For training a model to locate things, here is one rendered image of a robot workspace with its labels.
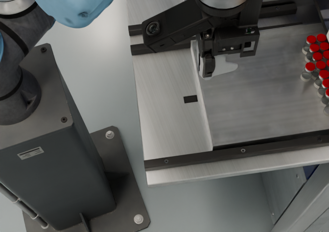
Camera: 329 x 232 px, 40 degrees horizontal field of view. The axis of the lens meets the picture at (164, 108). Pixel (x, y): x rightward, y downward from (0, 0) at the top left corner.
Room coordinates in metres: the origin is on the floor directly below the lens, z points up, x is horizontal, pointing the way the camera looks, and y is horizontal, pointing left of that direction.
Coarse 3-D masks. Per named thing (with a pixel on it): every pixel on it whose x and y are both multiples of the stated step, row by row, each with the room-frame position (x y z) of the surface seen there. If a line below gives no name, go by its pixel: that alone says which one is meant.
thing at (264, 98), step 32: (288, 32) 0.61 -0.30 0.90; (320, 32) 0.61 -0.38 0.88; (256, 64) 0.54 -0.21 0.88; (288, 64) 0.53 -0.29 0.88; (224, 96) 0.47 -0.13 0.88; (256, 96) 0.46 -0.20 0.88; (288, 96) 0.45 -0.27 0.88; (224, 128) 0.39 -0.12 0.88; (256, 128) 0.38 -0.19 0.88; (288, 128) 0.38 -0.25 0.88; (320, 128) 0.35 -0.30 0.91
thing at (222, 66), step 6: (222, 54) 0.38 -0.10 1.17; (216, 60) 0.38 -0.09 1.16; (222, 60) 0.38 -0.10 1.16; (216, 66) 0.38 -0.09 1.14; (222, 66) 0.38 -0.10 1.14; (228, 66) 0.38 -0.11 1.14; (234, 66) 0.38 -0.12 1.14; (216, 72) 0.38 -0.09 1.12; (222, 72) 0.38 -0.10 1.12; (204, 78) 0.37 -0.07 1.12; (210, 78) 0.38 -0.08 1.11
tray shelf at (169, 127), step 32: (128, 0) 0.76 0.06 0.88; (160, 0) 0.75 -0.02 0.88; (160, 64) 0.57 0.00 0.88; (192, 64) 0.56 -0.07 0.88; (160, 96) 0.48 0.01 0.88; (160, 128) 0.41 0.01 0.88; (192, 128) 0.40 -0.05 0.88; (224, 160) 0.32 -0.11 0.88; (256, 160) 0.31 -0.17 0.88; (288, 160) 0.31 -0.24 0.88; (320, 160) 0.30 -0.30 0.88
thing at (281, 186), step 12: (288, 168) 0.43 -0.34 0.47; (300, 168) 0.39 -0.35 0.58; (264, 180) 0.51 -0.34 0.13; (276, 180) 0.45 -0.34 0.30; (288, 180) 0.40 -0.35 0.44; (300, 180) 0.36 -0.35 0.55; (276, 192) 0.42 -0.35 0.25; (288, 192) 0.38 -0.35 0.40; (276, 204) 0.39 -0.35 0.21; (288, 204) 0.35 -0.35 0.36; (276, 216) 0.36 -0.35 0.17; (324, 216) 0.29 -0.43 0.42; (312, 228) 0.29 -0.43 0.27; (324, 228) 0.30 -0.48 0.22
